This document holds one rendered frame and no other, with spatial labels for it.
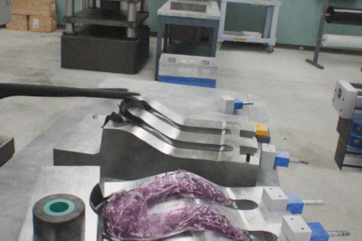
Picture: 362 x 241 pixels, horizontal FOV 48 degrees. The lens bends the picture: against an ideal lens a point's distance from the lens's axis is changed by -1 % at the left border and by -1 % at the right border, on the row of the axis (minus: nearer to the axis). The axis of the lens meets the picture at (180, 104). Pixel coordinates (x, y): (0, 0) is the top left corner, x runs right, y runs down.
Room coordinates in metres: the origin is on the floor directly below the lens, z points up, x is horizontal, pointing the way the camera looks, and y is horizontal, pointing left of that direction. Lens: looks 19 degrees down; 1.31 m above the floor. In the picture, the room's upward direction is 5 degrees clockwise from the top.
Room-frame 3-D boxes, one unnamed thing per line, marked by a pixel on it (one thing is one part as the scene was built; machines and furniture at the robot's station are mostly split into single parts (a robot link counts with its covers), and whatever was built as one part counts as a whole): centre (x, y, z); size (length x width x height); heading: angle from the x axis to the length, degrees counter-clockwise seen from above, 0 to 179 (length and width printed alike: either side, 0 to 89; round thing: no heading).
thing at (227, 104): (1.47, -0.21, 0.83); 0.13 x 0.05 x 0.05; 112
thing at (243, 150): (0.92, -0.18, 0.87); 0.05 x 0.05 x 0.04; 84
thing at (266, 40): (6.93, -0.92, 0.47); 1.10 x 0.52 x 0.94; 96
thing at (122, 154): (1.01, 0.04, 0.87); 0.50 x 0.26 x 0.14; 84
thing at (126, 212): (0.65, 0.00, 0.90); 0.26 x 0.18 x 0.08; 101
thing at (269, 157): (1.02, -0.30, 0.83); 0.13 x 0.05 x 0.05; 81
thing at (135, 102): (0.99, 0.03, 0.92); 0.35 x 0.16 x 0.09; 84
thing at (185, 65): (4.24, -0.04, 0.28); 0.61 x 0.41 x 0.15; 88
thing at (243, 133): (1.03, -0.19, 0.87); 0.05 x 0.05 x 0.04; 84
